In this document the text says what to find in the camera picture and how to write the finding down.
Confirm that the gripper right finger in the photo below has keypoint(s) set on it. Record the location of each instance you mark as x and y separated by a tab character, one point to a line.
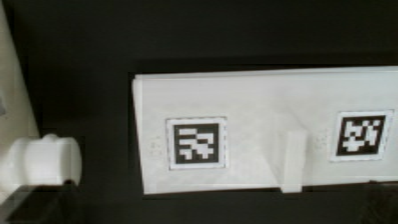
379	211

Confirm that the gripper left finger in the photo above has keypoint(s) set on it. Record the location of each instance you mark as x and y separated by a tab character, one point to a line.
41	204

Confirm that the white cabinet body box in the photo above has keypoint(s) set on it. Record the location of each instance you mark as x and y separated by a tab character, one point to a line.
39	158

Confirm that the white cabinet door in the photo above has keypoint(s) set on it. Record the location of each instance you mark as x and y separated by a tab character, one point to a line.
267	129

